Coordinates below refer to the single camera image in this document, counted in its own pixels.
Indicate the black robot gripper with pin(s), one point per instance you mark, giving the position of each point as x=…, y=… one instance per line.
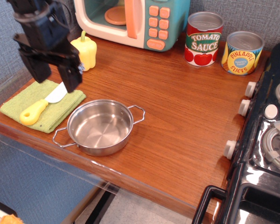
x=44, y=42

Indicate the stainless steel two-handled pot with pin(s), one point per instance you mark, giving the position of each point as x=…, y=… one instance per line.
x=101, y=127

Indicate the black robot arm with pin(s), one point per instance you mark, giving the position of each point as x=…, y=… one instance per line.
x=44, y=41

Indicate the green cloth napkin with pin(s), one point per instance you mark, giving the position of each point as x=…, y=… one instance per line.
x=53, y=115

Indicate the yellow toy bell pepper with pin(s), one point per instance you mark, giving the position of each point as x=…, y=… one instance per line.
x=87, y=51

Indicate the orange plate inside microwave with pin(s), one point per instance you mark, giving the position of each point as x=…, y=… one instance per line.
x=116, y=15

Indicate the teal toy microwave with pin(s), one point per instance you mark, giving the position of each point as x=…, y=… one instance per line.
x=150, y=24

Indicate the tomato sauce can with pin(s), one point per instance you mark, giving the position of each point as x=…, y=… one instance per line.
x=203, y=35

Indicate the orange object bottom left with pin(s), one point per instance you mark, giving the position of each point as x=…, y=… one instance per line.
x=11, y=219

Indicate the pineapple slices can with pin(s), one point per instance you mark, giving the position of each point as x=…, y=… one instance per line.
x=242, y=52

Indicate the white stove knob lower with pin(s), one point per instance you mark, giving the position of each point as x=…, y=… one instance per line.
x=229, y=149

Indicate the white stove knob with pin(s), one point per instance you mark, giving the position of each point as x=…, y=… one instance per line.
x=250, y=89
x=244, y=106
x=229, y=149

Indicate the white stove knob middle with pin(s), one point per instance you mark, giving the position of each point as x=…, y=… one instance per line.
x=244, y=106

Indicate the white stove knob upper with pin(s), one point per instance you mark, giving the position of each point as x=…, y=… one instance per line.
x=250, y=89

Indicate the black toy stove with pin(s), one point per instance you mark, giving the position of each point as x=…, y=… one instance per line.
x=252, y=195

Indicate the yellow-handled toy knife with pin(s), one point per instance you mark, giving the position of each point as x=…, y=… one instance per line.
x=31, y=114

